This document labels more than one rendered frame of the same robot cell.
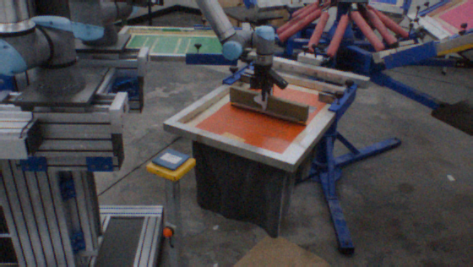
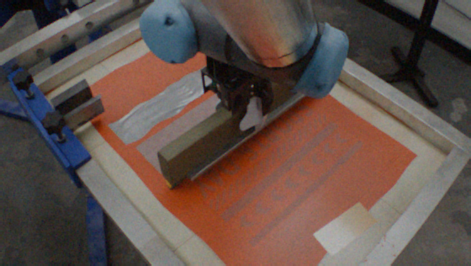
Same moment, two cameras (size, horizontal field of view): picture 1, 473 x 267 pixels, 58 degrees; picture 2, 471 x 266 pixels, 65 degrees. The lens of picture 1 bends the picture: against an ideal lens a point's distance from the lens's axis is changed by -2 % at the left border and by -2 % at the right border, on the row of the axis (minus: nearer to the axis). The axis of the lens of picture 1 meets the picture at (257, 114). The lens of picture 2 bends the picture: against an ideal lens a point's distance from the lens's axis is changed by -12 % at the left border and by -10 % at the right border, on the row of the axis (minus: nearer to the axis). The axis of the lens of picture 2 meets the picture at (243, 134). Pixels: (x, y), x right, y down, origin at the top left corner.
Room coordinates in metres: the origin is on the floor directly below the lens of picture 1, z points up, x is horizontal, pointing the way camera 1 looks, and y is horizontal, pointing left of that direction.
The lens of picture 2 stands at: (1.58, 0.44, 1.56)
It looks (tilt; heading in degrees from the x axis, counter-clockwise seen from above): 50 degrees down; 290
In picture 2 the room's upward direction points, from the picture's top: straight up
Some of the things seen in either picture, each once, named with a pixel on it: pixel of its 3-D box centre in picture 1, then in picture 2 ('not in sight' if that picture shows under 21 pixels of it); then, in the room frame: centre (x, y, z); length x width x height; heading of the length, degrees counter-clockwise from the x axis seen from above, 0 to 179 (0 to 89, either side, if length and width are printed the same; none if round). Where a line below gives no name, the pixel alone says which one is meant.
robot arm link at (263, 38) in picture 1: (264, 40); not in sight; (1.75, -0.01, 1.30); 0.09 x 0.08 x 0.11; 79
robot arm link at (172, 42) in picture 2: (241, 40); (201, 18); (1.76, 0.09, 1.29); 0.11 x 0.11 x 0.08; 79
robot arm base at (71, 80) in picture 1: (59, 73); not in sight; (1.27, 0.64, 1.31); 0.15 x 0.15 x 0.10
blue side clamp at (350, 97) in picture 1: (342, 102); not in sight; (1.87, -0.40, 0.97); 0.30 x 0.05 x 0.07; 154
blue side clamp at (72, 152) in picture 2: (241, 78); (49, 125); (2.12, 0.10, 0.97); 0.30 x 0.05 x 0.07; 154
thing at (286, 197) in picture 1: (301, 169); not in sight; (1.64, -0.21, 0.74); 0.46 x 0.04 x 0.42; 154
